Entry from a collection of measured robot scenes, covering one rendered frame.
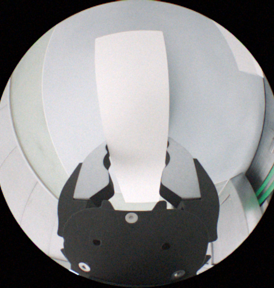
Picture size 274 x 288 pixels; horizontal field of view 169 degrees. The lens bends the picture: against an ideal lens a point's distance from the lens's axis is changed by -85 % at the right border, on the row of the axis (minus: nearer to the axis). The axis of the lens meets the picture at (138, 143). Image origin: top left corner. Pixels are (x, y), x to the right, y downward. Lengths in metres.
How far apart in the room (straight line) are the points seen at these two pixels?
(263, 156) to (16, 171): 3.57
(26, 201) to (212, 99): 3.43
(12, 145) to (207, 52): 3.26
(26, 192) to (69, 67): 3.20
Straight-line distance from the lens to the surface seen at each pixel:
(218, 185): 0.51
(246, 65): 0.26
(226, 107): 0.22
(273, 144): 0.36
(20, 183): 3.20
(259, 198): 0.58
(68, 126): 0.20
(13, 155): 3.14
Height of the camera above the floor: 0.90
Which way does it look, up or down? 59 degrees down
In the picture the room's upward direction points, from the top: 177 degrees counter-clockwise
